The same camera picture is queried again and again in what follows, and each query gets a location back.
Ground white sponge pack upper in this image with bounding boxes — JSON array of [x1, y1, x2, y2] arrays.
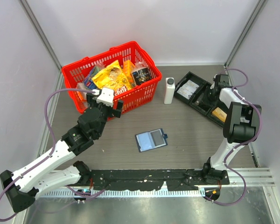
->
[[76, 83, 89, 101]]

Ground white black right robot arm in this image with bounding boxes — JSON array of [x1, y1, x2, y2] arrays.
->
[[201, 74, 262, 184]]

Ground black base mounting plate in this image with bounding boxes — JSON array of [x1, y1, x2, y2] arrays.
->
[[63, 168, 231, 192]]

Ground gold card in tray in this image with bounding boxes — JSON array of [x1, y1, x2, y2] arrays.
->
[[211, 107, 227, 122]]

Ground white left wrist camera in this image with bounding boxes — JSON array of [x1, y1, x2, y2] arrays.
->
[[96, 87, 114, 107]]

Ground blue leather card holder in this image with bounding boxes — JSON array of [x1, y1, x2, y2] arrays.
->
[[135, 128, 168, 153]]

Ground white cards in tray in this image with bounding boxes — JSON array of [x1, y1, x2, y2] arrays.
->
[[177, 80, 199, 100]]

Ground yellow Lays chips bag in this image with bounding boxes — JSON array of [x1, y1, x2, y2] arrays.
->
[[92, 60, 133, 96]]

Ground black compartment tray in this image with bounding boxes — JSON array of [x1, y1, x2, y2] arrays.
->
[[174, 71, 228, 127]]

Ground orange snack box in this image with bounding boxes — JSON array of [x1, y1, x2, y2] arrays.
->
[[123, 60, 136, 87]]

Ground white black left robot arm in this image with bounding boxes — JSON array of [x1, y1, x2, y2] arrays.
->
[[0, 89, 124, 213]]

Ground black wrapped roll package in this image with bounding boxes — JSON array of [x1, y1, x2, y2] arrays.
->
[[132, 62, 152, 85]]

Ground white bottle grey cap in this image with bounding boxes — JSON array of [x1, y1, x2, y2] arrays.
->
[[164, 77, 175, 105]]

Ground red plastic shopping basket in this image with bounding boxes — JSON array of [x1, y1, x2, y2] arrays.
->
[[62, 41, 162, 113]]

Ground blue Vileda sponge pack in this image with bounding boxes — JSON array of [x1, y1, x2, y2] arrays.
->
[[84, 66, 100, 90]]

